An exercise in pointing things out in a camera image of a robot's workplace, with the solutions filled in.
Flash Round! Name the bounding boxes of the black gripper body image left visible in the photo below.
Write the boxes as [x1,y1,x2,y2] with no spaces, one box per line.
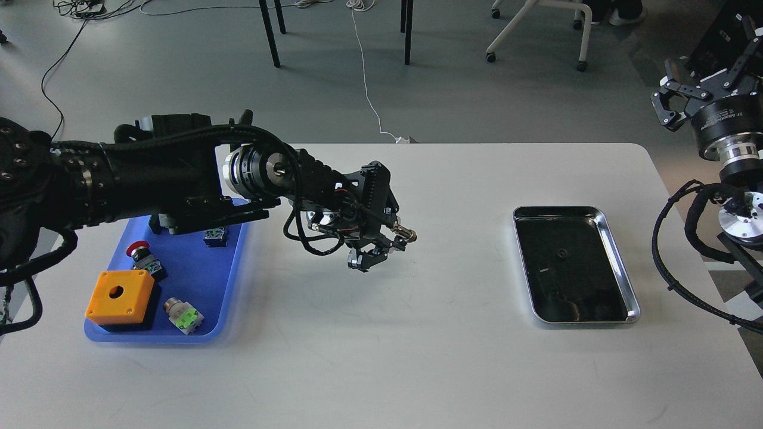
[307,161,399,248]

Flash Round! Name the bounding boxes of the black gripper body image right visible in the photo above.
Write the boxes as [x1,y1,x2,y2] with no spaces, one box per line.
[690,98,762,167]

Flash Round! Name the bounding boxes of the blue plastic tray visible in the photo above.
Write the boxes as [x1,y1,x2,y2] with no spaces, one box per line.
[83,216,249,344]

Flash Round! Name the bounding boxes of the silver metal tray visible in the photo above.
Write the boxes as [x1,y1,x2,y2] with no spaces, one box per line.
[513,206,641,328]

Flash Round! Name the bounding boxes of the person legs white shoes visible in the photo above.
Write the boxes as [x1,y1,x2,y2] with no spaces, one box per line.
[582,0,647,26]

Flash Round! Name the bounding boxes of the white rolling chair base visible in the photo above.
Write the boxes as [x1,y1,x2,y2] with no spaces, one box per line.
[483,1,593,74]

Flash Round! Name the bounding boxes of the black table leg right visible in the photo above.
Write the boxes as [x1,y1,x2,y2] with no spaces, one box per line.
[399,0,414,66]

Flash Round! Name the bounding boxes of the black table leg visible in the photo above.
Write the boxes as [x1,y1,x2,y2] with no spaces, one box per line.
[399,0,414,66]
[258,0,287,68]

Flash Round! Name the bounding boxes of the red emergency stop button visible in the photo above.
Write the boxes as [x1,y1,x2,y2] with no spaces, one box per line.
[126,241,167,282]

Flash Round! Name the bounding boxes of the black table leg left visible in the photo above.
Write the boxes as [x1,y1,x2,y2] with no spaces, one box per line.
[258,0,287,68]

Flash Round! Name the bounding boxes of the green push button switch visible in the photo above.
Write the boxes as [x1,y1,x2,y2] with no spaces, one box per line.
[203,227,229,248]

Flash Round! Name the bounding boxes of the green white contact block switch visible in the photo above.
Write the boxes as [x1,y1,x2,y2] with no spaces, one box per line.
[163,297,204,335]

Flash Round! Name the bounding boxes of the white floor cable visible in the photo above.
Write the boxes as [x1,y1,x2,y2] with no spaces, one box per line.
[346,0,406,144]

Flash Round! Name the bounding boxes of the orange button enclosure box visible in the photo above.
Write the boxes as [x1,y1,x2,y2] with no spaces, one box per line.
[85,269,155,326]

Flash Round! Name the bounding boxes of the black floor cable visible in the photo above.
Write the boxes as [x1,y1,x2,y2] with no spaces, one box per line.
[39,0,108,141]

